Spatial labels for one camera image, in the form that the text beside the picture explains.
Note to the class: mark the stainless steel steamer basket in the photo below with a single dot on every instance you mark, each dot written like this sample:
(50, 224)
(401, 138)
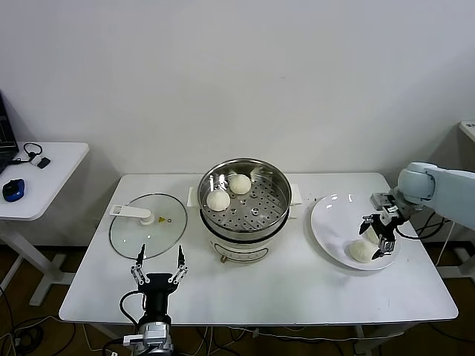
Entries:
(256, 211)

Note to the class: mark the black laptop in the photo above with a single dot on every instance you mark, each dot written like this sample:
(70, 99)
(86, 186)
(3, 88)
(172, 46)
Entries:
(5, 148)

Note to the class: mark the blue computer mouse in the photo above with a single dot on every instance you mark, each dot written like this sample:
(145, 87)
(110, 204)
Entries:
(14, 189)

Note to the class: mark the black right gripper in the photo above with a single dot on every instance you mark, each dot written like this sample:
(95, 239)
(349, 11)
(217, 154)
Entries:
(386, 227)

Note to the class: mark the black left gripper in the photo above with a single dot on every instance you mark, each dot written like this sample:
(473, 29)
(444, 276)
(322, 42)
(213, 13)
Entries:
(157, 283)

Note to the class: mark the small white adapter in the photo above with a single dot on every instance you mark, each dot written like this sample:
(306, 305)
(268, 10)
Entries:
(36, 160)

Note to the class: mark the small white side table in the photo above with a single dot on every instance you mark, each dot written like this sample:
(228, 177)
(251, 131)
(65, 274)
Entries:
(55, 178)

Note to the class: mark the white round plate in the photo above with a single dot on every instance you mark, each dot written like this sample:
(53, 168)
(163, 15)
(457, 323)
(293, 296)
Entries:
(334, 222)

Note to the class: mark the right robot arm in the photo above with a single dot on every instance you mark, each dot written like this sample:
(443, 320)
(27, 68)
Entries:
(438, 185)

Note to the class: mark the white steamed baozi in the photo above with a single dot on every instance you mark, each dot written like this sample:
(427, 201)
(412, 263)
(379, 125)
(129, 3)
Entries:
(218, 201)
(360, 251)
(239, 184)
(371, 236)

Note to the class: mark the large white table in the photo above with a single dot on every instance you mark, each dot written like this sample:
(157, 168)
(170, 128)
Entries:
(259, 293)

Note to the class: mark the small black device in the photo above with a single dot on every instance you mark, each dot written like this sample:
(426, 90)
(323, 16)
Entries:
(45, 162)

